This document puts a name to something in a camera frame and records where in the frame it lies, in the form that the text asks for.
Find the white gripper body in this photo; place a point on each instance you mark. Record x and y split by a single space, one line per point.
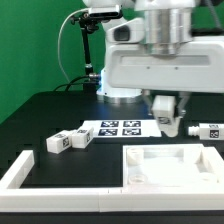
197 67

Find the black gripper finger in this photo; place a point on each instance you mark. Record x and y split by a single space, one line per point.
146 95
183 100

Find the white square table top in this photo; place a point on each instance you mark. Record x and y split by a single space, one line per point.
173 168

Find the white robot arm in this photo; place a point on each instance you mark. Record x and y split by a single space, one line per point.
149 47

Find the white tag sheet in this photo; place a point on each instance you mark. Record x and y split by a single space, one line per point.
123 128

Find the white U-shaped fence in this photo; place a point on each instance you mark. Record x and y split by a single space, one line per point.
13 198

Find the silver background camera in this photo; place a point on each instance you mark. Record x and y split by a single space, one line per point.
109 12

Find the black camera stand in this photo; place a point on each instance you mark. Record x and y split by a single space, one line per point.
87 26

